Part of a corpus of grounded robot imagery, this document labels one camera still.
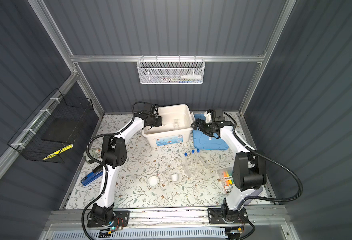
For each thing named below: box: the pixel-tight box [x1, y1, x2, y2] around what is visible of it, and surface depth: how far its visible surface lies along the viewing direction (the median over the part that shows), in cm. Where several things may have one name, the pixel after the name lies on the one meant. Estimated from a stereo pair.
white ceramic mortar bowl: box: [147, 176, 160, 187], surface depth 87 cm
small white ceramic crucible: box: [171, 174, 179, 182], surface depth 86 cm
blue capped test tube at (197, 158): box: [196, 149, 200, 169], surface depth 93 cm
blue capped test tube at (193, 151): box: [191, 149, 195, 172], surface depth 91 cm
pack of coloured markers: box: [217, 167, 235, 193], surface depth 87 cm
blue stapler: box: [80, 166, 104, 187], surface depth 88 cm
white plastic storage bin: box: [141, 103, 195, 147], surface depth 101 cm
